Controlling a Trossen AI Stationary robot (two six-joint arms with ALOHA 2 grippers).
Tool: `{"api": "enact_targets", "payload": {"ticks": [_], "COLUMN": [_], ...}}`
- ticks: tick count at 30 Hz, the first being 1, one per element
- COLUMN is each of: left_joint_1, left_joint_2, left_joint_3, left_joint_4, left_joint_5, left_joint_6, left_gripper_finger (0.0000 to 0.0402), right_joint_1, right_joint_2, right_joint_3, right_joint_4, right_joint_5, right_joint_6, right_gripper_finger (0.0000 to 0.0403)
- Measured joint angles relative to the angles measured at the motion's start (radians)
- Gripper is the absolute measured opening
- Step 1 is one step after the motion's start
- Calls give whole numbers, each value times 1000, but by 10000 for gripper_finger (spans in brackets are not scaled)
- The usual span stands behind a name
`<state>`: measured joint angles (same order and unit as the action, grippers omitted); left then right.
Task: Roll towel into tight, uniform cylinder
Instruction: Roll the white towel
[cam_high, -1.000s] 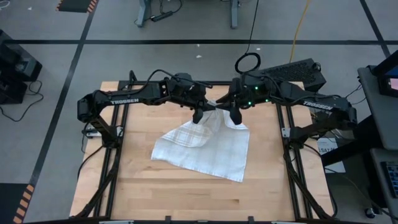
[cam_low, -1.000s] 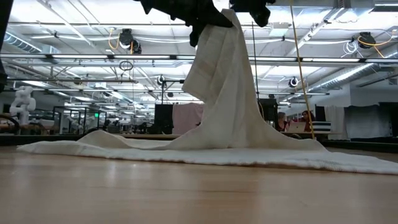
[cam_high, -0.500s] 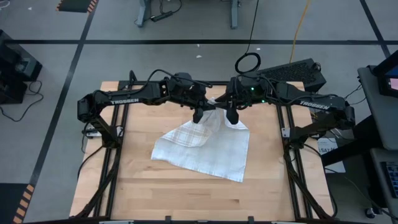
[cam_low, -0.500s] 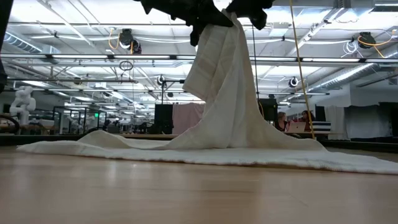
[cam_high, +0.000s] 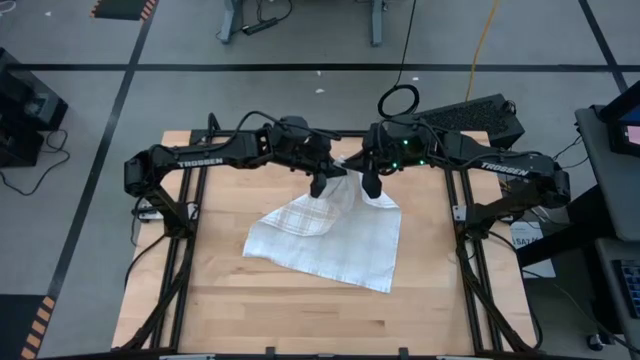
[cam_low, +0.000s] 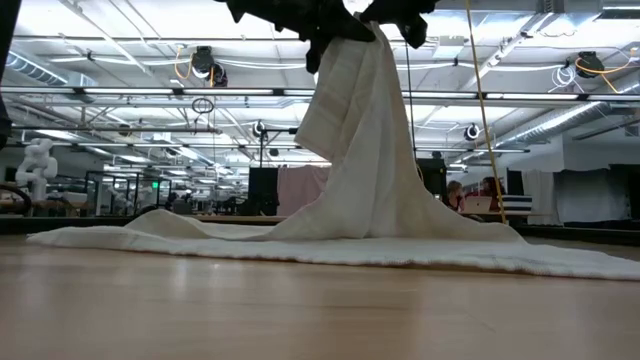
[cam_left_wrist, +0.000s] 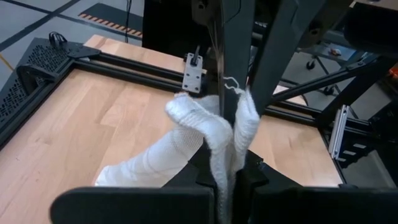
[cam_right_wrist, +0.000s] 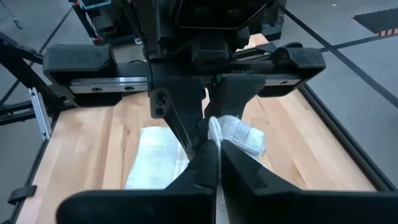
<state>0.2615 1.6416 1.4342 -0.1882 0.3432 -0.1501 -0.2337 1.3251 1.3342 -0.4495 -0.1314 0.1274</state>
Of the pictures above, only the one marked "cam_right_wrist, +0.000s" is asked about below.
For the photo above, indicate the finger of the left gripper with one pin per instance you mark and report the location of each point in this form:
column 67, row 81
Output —
column 180, row 102
column 236, row 93

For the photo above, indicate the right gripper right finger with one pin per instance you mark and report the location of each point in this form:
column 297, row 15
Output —
column 280, row 205

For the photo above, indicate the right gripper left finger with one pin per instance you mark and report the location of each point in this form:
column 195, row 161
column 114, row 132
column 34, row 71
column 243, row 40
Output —
column 140, row 208

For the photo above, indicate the white checked towel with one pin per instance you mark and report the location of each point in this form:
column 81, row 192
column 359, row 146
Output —
column 155, row 161

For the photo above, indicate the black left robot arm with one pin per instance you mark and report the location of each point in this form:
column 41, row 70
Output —
column 211, row 12

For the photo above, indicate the black equipment stack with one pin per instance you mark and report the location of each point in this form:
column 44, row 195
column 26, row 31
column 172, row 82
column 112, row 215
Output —
column 105, row 21

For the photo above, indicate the silver aluminium profile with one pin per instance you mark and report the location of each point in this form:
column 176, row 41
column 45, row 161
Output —
column 40, row 115

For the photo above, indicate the striped hazard floor mat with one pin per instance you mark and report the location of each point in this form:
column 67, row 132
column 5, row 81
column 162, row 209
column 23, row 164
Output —
column 379, row 20

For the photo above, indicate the black frame clip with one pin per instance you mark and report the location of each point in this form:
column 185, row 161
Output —
column 21, row 193

